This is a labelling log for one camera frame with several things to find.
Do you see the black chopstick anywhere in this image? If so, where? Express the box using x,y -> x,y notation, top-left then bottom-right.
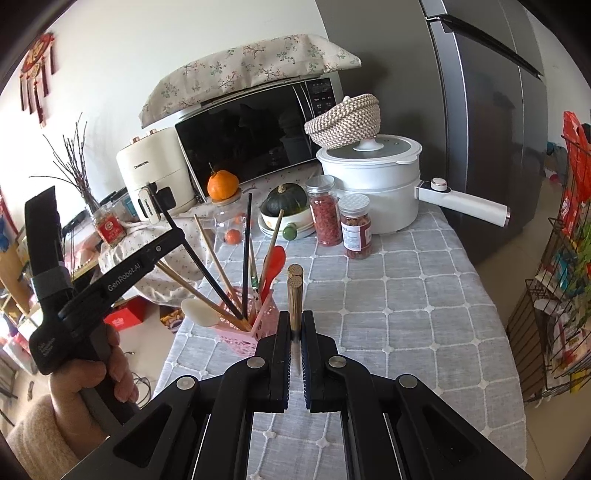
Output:
143,184 -> 245,321

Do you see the light bamboo printed chopstick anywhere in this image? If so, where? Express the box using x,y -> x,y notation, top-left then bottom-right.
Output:
249,241 -> 260,322

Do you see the brown wooden chopstick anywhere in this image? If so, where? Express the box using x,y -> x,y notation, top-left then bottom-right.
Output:
287,264 -> 304,279
287,276 -> 304,336

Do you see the thin brown chopstick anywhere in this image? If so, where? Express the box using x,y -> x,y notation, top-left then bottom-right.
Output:
259,209 -> 284,290

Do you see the beige sleeve left forearm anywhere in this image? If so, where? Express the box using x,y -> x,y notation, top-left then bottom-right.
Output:
7,394 -> 79,480

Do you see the person's left hand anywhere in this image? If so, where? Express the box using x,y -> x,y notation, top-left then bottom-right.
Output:
49,325 -> 138,457

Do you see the pink plastic utensil basket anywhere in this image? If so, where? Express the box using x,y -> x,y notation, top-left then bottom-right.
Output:
212,285 -> 279,357

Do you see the grey checked tablecloth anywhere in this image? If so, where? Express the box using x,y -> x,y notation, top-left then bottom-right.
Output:
155,205 -> 527,479

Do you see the red plastic spoon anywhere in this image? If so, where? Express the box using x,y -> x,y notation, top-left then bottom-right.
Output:
260,245 -> 286,302

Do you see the white air fryer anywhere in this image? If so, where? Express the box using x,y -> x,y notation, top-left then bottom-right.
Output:
116,127 -> 197,224

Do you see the clear glass jar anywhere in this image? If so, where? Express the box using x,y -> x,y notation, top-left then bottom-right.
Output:
213,188 -> 246,246

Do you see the red-label snack jar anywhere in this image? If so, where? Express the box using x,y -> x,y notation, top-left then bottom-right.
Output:
338,193 -> 372,260

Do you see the orange fruit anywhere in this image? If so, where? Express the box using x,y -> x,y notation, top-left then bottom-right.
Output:
206,166 -> 239,202

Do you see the goji berry jar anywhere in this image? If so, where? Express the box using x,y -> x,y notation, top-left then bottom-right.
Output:
305,175 -> 342,246

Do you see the white bowl with squash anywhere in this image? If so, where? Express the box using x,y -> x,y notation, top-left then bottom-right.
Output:
259,183 -> 314,241

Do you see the white electric pot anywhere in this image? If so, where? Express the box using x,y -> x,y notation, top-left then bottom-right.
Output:
317,134 -> 511,234

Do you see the black microwave oven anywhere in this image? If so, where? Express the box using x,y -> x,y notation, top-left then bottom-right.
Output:
175,76 -> 337,198

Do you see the woven beige trivet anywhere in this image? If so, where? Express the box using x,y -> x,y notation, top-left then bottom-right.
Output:
304,93 -> 381,150

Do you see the dark grey refrigerator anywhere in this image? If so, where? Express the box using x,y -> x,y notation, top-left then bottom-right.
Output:
318,0 -> 548,263

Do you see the black cable on floor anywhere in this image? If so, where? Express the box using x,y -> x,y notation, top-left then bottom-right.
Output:
124,350 -> 160,409

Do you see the black wire storage rack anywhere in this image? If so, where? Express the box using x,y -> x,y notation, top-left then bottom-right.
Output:
506,136 -> 590,404

